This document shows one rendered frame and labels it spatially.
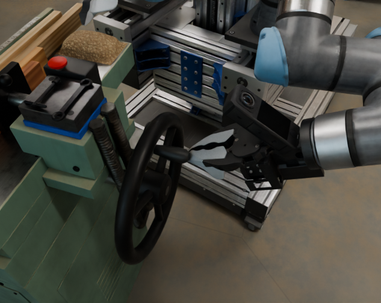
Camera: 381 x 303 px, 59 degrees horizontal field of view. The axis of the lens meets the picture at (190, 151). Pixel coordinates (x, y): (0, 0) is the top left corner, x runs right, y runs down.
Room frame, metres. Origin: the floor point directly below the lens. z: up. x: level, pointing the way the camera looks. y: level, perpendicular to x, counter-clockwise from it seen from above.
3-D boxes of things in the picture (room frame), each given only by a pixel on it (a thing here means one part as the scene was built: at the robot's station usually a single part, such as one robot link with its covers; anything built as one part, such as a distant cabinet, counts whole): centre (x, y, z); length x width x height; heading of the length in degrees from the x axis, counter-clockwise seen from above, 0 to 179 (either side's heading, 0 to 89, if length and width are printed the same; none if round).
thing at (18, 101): (0.45, 0.29, 0.95); 0.09 x 0.07 x 0.09; 162
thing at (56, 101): (0.43, 0.20, 0.99); 0.13 x 0.11 x 0.06; 162
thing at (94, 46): (0.69, 0.23, 0.92); 0.14 x 0.09 x 0.04; 72
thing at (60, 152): (0.42, 0.20, 0.91); 0.15 x 0.14 x 0.09; 162
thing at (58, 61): (0.46, 0.21, 1.02); 0.03 x 0.03 x 0.01
